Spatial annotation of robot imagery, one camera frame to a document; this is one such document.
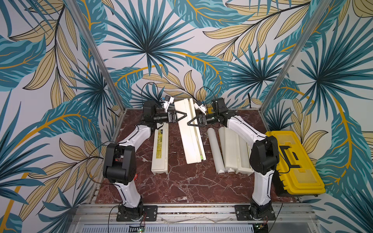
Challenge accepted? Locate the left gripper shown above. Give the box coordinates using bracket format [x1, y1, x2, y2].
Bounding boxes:
[153, 110, 187, 123]

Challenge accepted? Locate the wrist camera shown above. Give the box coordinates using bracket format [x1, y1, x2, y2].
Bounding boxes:
[163, 95, 174, 112]
[194, 101, 207, 115]

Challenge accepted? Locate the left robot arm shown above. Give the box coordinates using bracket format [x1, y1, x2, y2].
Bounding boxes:
[103, 101, 187, 210]

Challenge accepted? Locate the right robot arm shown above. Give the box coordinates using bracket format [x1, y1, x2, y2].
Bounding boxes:
[187, 98, 279, 207]

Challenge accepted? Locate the aluminium front rail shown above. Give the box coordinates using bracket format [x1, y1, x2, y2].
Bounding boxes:
[72, 203, 318, 224]

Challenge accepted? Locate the white wrap dispenser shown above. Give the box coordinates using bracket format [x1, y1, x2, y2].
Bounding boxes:
[151, 123, 169, 175]
[174, 99, 206, 164]
[225, 128, 254, 175]

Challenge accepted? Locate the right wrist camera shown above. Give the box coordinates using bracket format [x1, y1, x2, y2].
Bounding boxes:
[194, 101, 207, 115]

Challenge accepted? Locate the yellow black toolbox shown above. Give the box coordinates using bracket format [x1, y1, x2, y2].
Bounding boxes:
[266, 131, 325, 197]

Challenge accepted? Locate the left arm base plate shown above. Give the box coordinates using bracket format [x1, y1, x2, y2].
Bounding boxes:
[116, 205, 158, 222]

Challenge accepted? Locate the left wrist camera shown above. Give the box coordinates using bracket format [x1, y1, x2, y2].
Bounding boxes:
[163, 95, 174, 112]

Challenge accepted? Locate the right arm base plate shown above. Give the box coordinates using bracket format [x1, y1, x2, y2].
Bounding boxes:
[234, 204, 276, 221]

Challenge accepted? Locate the plastic wrap roll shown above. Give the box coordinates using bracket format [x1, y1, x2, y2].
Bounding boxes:
[218, 127, 235, 173]
[207, 128, 225, 174]

